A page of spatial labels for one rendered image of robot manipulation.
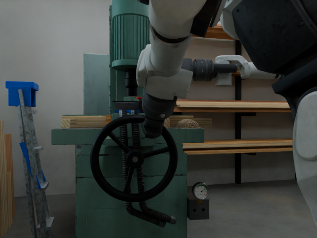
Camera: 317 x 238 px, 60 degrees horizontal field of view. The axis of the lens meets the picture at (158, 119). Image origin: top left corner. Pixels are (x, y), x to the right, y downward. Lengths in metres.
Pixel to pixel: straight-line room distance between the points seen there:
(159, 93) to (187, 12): 0.27
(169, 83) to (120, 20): 0.68
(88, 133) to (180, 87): 0.57
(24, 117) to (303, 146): 1.53
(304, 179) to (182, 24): 0.43
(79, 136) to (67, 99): 2.45
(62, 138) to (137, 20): 0.57
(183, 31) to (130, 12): 0.82
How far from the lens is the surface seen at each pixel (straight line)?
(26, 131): 1.82
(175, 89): 0.62
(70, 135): 1.11
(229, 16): 0.75
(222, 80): 1.14
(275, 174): 4.49
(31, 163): 1.83
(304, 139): 0.65
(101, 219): 1.16
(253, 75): 1.18
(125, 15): 1.25
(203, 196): 1.11
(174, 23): 0.42
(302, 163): 0.67
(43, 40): 3.68
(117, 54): 1.22
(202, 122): 1.29
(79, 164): 1.11
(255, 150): 3.64
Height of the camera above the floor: 0.95
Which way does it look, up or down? 1 degrees down
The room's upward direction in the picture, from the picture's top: straight up
